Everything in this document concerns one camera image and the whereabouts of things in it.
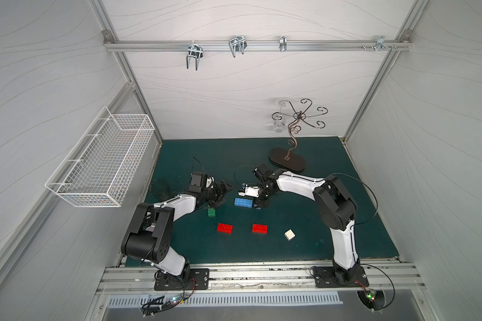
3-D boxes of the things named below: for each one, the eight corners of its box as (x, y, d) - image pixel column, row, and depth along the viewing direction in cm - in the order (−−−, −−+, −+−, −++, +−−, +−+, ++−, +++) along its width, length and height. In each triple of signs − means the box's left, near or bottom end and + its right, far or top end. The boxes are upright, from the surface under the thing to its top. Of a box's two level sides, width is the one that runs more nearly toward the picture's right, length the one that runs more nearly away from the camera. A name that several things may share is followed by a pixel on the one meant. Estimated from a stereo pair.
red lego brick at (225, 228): (216, 231, 87) (216, 229, 85) (218, 224, 89) (218, 222, 87) (232, 234, 86) (231, 232, 84) (233, 227, 88) (233, 225, 86)
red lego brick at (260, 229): (251, 232, 87) (251, 230, 85) (252, 225, 89) (252, 223, 87) (267, 234, 86) (267, 232, 84) (267, 227, 88) (268, 225, 86)
